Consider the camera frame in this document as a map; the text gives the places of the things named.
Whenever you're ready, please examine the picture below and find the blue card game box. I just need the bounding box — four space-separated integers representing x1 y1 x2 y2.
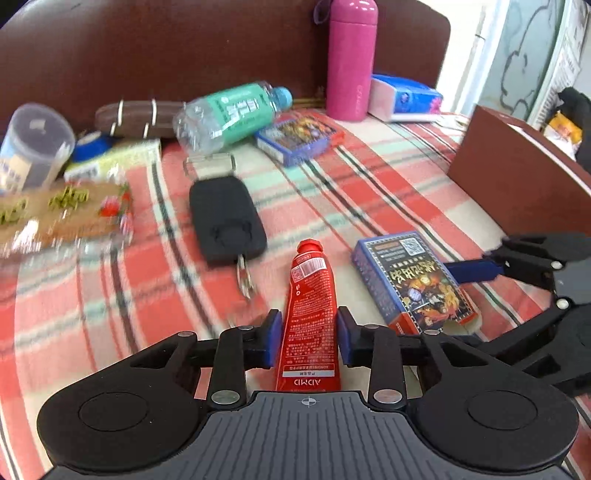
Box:
254 115 345 168
352 231 480 335

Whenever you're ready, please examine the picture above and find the red tube of cream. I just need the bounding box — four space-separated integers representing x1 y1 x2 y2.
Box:
276 239 341 393

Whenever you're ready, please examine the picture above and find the black car key case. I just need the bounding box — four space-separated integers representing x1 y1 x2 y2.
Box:
189 175 267 299

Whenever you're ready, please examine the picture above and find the brown snack packet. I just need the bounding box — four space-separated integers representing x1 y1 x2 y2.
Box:
1 181 132 260

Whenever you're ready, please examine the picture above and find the brown cardboard storage box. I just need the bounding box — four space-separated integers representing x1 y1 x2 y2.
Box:
448 106 591 235

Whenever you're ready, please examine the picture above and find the plaid red bed sheet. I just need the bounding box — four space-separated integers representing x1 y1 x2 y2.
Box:
1 118 568 479

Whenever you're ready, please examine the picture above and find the blue tissue pack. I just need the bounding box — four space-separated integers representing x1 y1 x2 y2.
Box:
368 74 443 123

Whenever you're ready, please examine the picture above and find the green white small box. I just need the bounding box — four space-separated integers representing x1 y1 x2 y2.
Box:
63 139 161 183

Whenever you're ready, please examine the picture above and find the pink thermos bottle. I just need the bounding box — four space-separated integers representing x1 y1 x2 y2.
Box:
314 0 379 122

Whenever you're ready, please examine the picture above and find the blue tape roll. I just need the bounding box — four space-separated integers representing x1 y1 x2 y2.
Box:
71 131 114 163

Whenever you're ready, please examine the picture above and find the clear water bottle green label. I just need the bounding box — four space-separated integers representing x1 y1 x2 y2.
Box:
172 82 293 156

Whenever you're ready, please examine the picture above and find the brown striped glasses case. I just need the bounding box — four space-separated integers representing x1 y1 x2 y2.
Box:
94 99 185 140

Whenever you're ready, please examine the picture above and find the clear cotton swab jar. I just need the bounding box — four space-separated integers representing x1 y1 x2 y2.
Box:
1 103 76 195

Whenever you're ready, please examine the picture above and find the dark red wooden headboard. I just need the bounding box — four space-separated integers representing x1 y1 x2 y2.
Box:
0 0 452 135

